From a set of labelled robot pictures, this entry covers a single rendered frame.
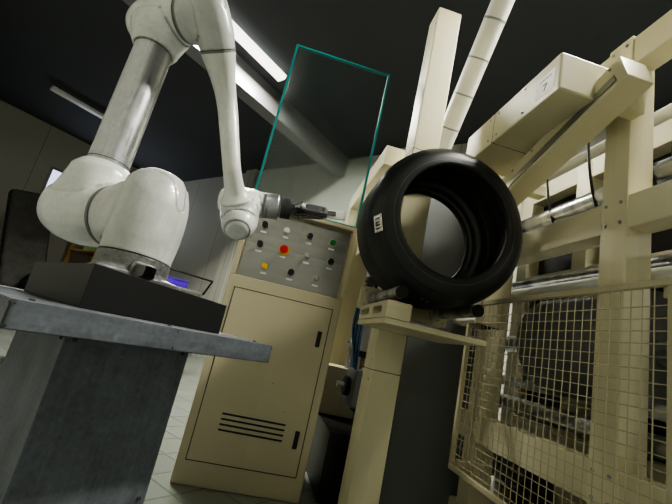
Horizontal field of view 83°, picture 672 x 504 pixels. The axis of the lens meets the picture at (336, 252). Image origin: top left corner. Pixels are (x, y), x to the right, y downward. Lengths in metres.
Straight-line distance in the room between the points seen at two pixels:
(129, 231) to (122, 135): 0.33
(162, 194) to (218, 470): 1.30
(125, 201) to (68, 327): 0.36
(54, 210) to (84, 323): 0.47
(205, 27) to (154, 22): 0.14
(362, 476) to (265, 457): 0.44
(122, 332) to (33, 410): 0.21
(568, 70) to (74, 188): 1.50
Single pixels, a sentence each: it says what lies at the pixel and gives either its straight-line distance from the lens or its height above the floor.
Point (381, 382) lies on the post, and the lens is 1.66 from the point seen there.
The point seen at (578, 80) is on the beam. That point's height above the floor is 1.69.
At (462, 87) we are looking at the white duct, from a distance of 2.53.
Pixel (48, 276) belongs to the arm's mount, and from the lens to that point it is 0.95.
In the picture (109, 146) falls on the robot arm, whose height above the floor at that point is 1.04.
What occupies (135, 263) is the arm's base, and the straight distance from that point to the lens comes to 0.89.
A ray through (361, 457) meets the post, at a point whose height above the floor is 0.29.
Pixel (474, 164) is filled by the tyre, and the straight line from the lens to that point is 1.52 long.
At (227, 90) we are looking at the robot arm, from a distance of 1.27.
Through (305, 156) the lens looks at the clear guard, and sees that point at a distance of 2.05.
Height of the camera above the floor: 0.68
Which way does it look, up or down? 14 degrees up
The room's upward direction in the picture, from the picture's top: 13 degrees clockwise
